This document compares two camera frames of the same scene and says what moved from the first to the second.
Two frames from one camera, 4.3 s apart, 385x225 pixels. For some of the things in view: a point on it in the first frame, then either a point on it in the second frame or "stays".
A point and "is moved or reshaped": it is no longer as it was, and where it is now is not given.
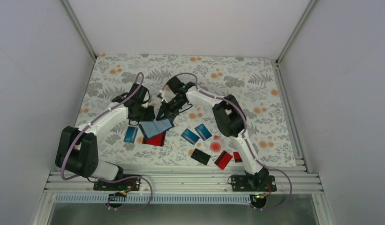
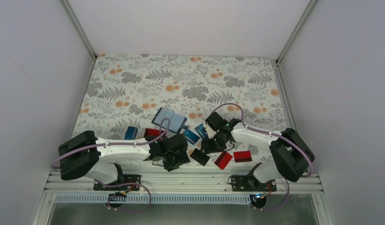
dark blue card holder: (159, 126) is moved or reshaped
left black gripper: (149, 116) to (183, 159)
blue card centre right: (203, 131) stays
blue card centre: (190, 136) stays
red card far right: (237, 158) stays
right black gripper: (168, 113) to (208, 148)
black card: (200, 156) stays
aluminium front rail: (288, 182) stays
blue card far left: (131, 134) stays
